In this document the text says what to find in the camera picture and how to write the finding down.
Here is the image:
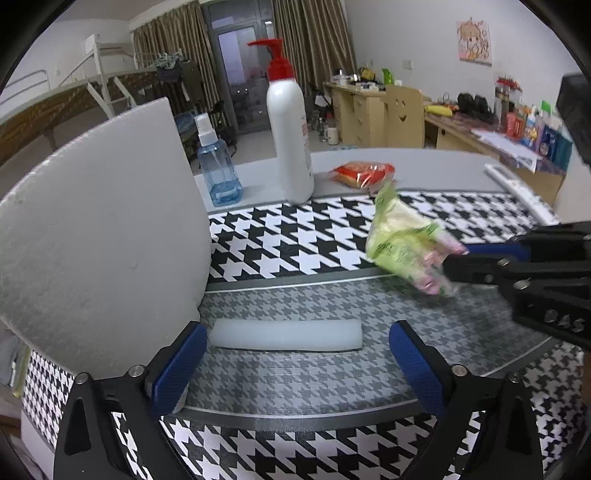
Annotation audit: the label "green tissue pack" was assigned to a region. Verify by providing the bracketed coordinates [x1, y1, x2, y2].
[366, 182, 468, 297]

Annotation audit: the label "white remote control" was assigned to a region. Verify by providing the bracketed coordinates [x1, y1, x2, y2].
[485, 163, 561, 226]

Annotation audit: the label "printed paper sheets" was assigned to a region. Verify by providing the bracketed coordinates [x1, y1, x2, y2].
[471, 129, 542, 173]

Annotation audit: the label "anime girl poster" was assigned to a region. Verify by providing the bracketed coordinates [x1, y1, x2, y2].
[457, 19, 493, 66]

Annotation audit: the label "red snack packet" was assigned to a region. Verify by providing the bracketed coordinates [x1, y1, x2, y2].
[331, 161, 396, 191]

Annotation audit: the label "white foam strip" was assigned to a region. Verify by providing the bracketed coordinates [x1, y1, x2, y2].
[208, 319, 363, 352]

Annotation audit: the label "wooden desk with drawers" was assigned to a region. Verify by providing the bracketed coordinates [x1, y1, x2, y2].
[325, 82, 565, 205]

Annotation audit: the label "white foam box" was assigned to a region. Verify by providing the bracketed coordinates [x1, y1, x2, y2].
[1, 99, 211, 379]

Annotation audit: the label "houndstooth table mat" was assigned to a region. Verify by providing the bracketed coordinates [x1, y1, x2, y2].
[20, 186, 585, 480]

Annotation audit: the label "white red pump bottle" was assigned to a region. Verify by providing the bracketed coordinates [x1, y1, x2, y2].
[249, 39, 315, 204]

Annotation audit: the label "blue spray bottle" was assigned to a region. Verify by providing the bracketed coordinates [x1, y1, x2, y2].
[194, 113, 243, 207]

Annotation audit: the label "right brown curtain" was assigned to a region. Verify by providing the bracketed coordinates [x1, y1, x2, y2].
[271, 0, 356, 94]

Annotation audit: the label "brown curtain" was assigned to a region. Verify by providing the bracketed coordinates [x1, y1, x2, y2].
[131, 1, 221, 110]
[271, 0, 356, 94]

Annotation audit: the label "glass balcony door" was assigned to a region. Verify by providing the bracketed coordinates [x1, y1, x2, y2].
[201, 1, 274, 135]

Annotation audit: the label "left brown curtain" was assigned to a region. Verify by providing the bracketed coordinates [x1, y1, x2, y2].
[131, 1, 221, 110]

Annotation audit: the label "metal bunk bed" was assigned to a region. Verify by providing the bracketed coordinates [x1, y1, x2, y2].
[1, 35, 182, 164]

